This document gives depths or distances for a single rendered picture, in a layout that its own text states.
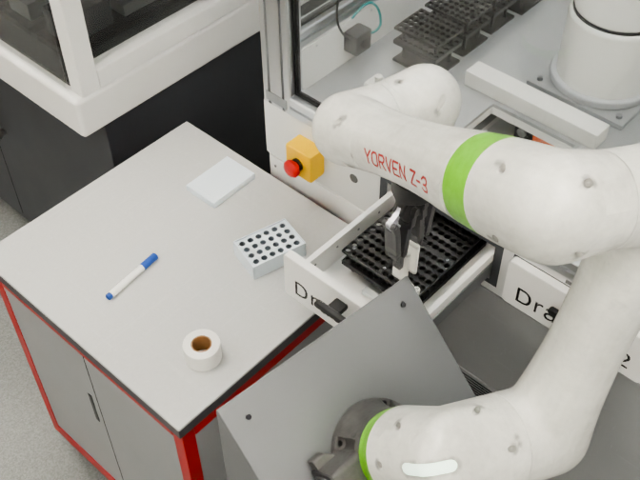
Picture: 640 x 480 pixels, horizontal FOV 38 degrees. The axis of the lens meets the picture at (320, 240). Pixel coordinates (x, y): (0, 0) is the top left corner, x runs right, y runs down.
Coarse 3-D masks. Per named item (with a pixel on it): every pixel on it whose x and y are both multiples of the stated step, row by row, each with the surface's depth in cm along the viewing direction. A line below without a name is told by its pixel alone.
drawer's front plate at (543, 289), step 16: (512, 272) 169; (528, 272) 167; (544, 272) 166; (512, 288) 172; (528, 288) 169; (544, 288) 166; (560, 288) 164; (512, 304) 175; (544, 304) 168; (560, 304) 165; (544, 320) 171; (624, 368) 163
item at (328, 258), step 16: (384, 208) 185; (352, 224) 179; (368, 224) 183; (336, 240) 176; (352, 240) 181; (320, 256) 175; (336, 256) 180; (480, 256) 181; (336, 272) 178; (352, 272) 178; (464, 272) 178; (480, 272) 173; (352, 288) 176; (448, 288) 176; (464, 288) 171; (432, 304) 166; (448, 304) 168; (432, 320) 166
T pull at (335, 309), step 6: (318, 300) 164; (336, 300) 164; (318, 306) 164; (324, 306) 163; (330, 306) 163; (336, 306) 163; (342, 306) 163; (324, 312) 164; (330, 312) 162; (336, 312) 162; (342, 312) 163; (336, 318) 162; (342, 318) 161
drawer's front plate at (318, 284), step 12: (288, 252) 170; (288, 264) 171; (300, 264) 168; (288, 276) 173; (300, 276) 170; (312, 276) 167; (324, 276) 166; (288, 288) 176; (300, 288) 172; (312, 288) 169; (324, 288) 166; (336, 288) 164; (300, 300) 175; (324, 300) 169; (348, 300) 163; (360, 300) 162; (348, 312) 165; (336, 324) 170
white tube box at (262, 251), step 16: (272, 224) 193; (288, 224) 193; (240, 240) 190; (256, 240) 190; (272, 240) 192; (288, 240) 190; (240, 256) 189; (256, 256) 187; (272, 256) 187; (256, 272) 186
